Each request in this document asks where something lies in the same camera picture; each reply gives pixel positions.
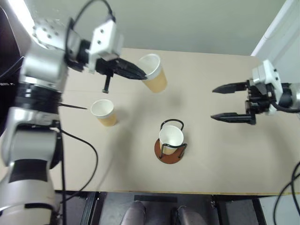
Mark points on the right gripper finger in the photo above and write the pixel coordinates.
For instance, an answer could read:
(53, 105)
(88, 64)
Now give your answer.
(232, 87)
(236, 117)

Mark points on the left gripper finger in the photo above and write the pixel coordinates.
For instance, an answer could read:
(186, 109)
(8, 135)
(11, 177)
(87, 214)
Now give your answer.
(129, 75)
(131, 65)

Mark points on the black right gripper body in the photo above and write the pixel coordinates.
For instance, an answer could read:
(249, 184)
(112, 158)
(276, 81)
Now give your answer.
(260, 98)

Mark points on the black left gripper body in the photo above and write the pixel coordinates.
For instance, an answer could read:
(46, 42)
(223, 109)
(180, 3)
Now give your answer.
(105, 66)

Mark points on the brown paper cup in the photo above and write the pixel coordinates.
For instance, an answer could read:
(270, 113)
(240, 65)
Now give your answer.
(157, 82)
(171, 138)
(106, 117)

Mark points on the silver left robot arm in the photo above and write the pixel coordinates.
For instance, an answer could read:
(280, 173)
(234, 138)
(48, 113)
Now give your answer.
(39, 63)

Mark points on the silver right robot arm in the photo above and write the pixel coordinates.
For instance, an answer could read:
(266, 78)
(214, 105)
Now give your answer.
(294, 96)

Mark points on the dark curved panel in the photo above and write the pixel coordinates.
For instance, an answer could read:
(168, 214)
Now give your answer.
(9, 47)

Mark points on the grey rounded shape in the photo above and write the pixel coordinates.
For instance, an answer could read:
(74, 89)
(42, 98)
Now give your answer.
(191, 216)
(134, 214)

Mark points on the black flat bar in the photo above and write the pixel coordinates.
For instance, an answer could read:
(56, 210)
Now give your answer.
(155, 198)

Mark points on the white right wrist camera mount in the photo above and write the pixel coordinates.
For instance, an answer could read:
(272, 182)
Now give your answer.
(269, 75)

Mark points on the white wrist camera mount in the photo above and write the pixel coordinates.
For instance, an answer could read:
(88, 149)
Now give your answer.
(269, 75)
(104, 39)

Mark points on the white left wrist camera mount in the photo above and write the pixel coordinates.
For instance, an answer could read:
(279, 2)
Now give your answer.
(104, 39)

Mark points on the white door frame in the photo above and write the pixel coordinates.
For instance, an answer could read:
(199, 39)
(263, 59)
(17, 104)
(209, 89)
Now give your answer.
(279, 23)

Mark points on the black table frame leg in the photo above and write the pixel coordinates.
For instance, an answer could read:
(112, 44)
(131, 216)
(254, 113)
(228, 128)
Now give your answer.
(234, 211)
(90, 208)

